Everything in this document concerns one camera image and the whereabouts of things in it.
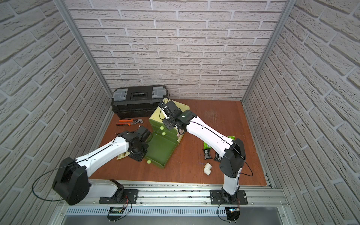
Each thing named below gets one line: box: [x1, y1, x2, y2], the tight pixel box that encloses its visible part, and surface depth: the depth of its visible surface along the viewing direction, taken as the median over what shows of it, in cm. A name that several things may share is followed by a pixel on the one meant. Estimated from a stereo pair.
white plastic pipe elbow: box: [203, 162, 213, 176], surface depth 83 cm
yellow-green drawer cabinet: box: [145, 97, 190, 159], surface depth 83 cm
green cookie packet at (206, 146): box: [203, 141, 212, 150], surface depth 94 cm
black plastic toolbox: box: [110, 85, 169, 119], surface depth 101 cm
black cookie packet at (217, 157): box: [213, 152, 222, 162], surface depth 89 cm
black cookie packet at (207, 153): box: [203, 149, 212, 160], surface depth 89 cm
